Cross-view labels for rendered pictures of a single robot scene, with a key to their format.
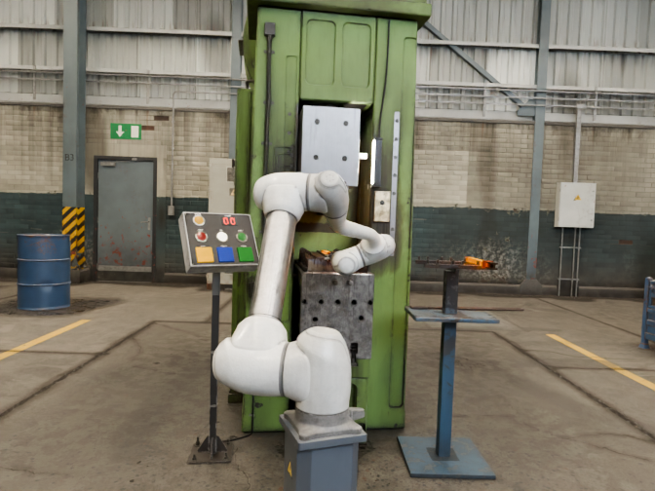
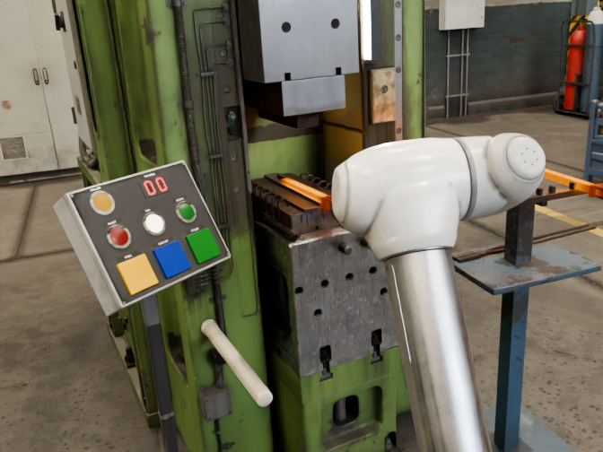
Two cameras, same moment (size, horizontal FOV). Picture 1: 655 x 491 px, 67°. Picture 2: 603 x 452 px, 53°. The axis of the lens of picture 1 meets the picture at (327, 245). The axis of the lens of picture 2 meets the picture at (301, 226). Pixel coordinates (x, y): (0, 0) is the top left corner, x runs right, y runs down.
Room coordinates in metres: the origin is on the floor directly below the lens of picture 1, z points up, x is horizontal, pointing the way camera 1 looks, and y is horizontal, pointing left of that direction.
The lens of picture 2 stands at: (0.92, 0.57, 1.54)
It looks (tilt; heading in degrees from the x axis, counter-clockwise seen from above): 19 degrees down; 343
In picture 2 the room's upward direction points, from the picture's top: 4 degrees counter-clockwise
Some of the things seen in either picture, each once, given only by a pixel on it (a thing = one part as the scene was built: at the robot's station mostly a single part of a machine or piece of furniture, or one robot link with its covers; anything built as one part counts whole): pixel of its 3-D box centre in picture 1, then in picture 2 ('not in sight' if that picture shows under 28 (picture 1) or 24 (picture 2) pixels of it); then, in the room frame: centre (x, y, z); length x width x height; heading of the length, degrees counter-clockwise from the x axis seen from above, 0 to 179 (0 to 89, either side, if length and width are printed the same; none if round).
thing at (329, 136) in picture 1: (332, 152); (290, 4); (2.78, -0.01, 1.56); 0.42 x 0.39 x 0.40; 8
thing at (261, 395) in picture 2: not in sight; (234, 360); (2.42, 0.33, 0.62); 0.44 x 0.05 x 0.05; 8
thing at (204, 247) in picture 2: (245, 254); (202, 246); (2.35, 0.39, 1.01); 0.07 x 0.05 x 0.07; 123
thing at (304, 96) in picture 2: not in sight; (283, 89); (2.77, 0.03, 1.32); 0.42 x 0.20 x 0.10; 8
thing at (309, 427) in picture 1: (327, 413); not in sight; (1.39, -0.02, 0.63); 0.22 x 0.18 x 0.06; 111
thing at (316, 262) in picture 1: (321, 260); (291, 200); (2.77, 0.03, 0.96); 0.42 x 0.20 x 0.09; 8
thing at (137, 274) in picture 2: (204, 254); (136, 274); (2.24, 0.56, 1.01); 0.07 x 0.05 x 0.07; 123
